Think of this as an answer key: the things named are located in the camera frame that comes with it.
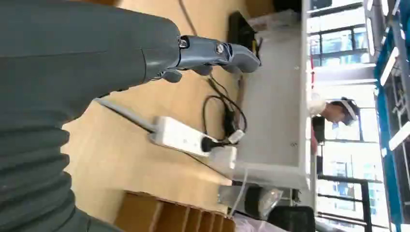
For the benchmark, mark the black desk device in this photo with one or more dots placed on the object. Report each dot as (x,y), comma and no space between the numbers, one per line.
(240,32)

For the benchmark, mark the white power adapter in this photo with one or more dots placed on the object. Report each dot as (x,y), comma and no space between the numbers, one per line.
(224,157)

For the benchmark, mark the wooden card box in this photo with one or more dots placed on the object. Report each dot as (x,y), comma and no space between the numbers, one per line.
(166,214)

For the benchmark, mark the ribbed grey left arm sleeve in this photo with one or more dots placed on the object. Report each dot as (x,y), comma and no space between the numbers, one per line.
(32,179)

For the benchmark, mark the clear plastic bag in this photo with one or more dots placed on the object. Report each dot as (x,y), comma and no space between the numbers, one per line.
(269,200)

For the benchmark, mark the white power strip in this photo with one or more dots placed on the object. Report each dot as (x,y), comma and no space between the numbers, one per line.
(179,136)

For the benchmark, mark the black chair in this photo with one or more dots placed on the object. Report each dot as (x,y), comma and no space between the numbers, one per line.
(291,219)

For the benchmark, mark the small white connector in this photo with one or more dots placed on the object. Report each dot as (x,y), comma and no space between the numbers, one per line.
(236,136)

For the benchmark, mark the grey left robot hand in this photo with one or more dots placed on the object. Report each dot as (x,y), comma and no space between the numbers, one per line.
(73,54)

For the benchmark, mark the black metal railing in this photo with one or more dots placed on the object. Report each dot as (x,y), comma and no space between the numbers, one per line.
(365,201)

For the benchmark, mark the pale desk partition panel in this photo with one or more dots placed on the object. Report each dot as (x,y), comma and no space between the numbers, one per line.
(272,105)

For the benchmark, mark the black plug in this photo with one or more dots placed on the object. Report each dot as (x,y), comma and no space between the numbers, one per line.
(209,145)

